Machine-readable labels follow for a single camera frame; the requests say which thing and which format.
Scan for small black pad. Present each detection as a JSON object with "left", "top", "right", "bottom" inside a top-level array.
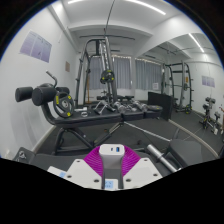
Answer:
[{"left": 13, "top": 146, "right": 36, "bottom": 163}]

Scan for metal key ring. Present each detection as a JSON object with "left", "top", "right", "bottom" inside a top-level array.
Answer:
[{"left": 16, "top": 150, "right": 29, "bottom": 160}]

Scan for grey window curtain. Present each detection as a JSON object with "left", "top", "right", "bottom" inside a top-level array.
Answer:
[
  {"left": 134, "top": 59, "right": 163, "bottom": 92},
  {"left": 89, "top": 54, "right": 133, "bottom": 91}
]

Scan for chrome dumbbells group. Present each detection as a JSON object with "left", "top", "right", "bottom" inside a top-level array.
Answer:
[{"left": 93, "top": 95, "right": 164, "bottom": 116}]

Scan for black seat pad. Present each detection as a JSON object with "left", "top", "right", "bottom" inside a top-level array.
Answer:
[{"left": 165, "top": 139, "right": 214, "bottom": 168}]

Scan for small purple wall poster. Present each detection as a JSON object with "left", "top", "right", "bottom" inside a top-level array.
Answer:
[{"left": 201, "top": 75, "right": 216, "bottom": 88}]

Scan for black weight bench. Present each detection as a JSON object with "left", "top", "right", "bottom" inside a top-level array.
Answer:
[{"left": 14, "top": 70, "right": 164, "bottom": 156}]

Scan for grey smith machine rack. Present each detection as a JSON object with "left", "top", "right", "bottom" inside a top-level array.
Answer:
[{"left": 73, "top": 37, "right": 136, "bottom": 108}]

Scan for dumbbell stand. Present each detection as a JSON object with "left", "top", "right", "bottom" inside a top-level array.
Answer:
[{"left": 199, "top": 96, "right": 224, "bottom": 134}]

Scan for white charger block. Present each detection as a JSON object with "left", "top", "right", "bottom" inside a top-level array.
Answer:
[{"left": 98, "top": 143, "right": 126, "bottom": 172}]

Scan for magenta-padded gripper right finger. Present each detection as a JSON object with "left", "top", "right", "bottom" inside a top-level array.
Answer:
[{"left": 120, "top": 145, "right": 164, "bottom": 190}]

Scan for black box panel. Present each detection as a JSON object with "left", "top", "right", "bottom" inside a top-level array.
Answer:
[{"left": 147, "top": 91, "right": 174, "bottom": 121}]

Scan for white ceiling strip lights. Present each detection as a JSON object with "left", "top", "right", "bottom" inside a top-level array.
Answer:
[{"left": 68, "top": 0, "right": 205, "bottom": 54}]

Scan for black yellow-marked weight plate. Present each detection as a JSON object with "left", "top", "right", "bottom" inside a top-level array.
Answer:
[
  {"left": 100, "top": 69, "right": 115, "bottom": 84},
  {"left": 53, "top": 91, "right": 75, "bottom": 119}
]

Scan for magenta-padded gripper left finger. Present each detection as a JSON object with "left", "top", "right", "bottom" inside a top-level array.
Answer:
[{"left": 63, "top": 145, "right": 105, "bottom": 190}]

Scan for black power rack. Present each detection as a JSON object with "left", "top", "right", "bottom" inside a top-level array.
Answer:
[{"left": 161, "top": 60, "right": 194, "bottom": 114}]

